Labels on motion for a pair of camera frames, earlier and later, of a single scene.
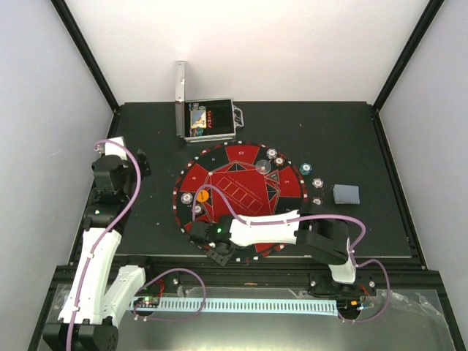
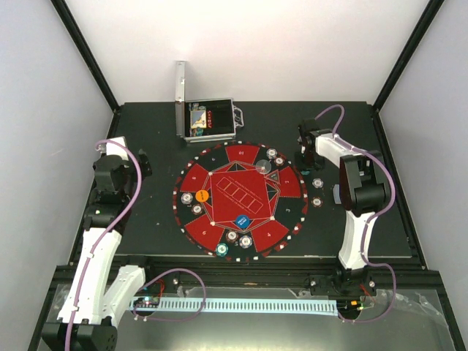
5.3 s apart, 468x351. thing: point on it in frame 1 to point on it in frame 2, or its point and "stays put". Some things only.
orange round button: x=202 y=196 stays put
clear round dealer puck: x=263 y=166 stays put
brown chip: x=278 y=161 stays put
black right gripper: x=219 y=259 to x=300 y=166
